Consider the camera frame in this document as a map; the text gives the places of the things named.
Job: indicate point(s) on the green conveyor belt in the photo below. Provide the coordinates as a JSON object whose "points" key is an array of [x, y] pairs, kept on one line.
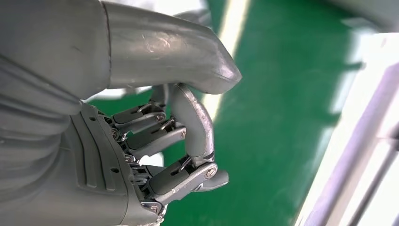
{"points": [[265, 124]]}

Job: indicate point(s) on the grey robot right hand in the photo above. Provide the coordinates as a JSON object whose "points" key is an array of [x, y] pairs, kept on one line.
{"points": [[156, 56]]}

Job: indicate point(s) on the aluminium conveyor frame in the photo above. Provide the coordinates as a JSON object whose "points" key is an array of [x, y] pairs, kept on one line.
{"points": [[352, 156]]}

